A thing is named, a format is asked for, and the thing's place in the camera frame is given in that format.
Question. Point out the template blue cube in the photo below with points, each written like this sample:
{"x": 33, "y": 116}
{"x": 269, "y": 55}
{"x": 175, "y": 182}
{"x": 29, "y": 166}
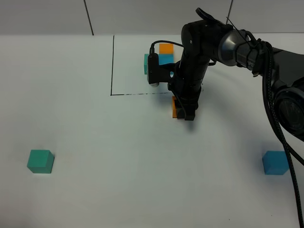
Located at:
{"x": 166, "y": 59}

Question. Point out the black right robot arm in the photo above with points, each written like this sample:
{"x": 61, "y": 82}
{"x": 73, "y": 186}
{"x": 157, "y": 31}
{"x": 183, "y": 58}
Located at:
{"x": 209, "y": 41}

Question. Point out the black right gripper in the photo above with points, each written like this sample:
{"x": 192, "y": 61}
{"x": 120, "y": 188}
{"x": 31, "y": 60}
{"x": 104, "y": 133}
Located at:
{"x": 186, "y": 84}

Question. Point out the template green cube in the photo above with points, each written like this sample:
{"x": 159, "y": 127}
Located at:
{"x": 146, "y": 64}

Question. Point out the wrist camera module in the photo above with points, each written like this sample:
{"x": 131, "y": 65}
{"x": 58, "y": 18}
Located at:
{"x": 157, "y": 73}

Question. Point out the template orange cube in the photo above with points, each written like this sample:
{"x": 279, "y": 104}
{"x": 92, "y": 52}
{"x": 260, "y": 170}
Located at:
{"x": 166, "y": 48}

